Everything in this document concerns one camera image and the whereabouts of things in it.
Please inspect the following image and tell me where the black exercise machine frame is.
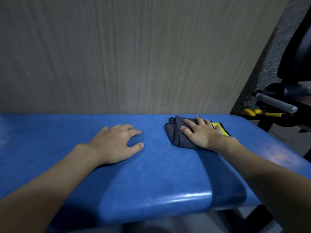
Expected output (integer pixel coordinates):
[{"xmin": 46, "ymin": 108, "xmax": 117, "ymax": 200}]
[{"xmin": 240, "ymin": 82, "xmax": 311, "ymax": 163}]

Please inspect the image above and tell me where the person's right forearm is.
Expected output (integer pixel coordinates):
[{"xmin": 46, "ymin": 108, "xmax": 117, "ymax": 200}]
[{"xmin": 213, "ymin": 137, "xmax": 311, "ymax": 233}]

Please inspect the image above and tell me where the person's right hand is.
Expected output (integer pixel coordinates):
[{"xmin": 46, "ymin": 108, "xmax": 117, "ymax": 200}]
[{"xmin": 179, "ymin": 116, "xmax": 234, "ymax": 153}]

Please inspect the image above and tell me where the grey handle grip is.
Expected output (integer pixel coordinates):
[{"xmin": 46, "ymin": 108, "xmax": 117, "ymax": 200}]
[{"xmin": 251, "ymin": 92, "xmax": 298, "ymax": 114}]

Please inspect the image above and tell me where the person's left hand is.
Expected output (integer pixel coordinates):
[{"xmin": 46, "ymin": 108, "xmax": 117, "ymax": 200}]
[{"xmin": 84, "ymin": 123, "xmax": 144, "ymax": 165}]

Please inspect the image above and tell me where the grey and yellow cleaning cloth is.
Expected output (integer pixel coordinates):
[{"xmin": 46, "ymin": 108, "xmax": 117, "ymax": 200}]
[{"xmin": 165, "ymin": 116, "xmax": 231, "ymax": 150}]

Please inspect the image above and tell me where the person's left forearm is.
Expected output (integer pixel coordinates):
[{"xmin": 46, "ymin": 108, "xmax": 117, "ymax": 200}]
[{"xmin": 0, "ymin": 143, "xmax": 102, "ymax": 233}]

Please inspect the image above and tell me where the blue padded bench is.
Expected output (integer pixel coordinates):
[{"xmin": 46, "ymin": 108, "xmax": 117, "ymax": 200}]
[{"xmin": 0, "ymin": 114, "xmax": 311, "ymax": 233}]

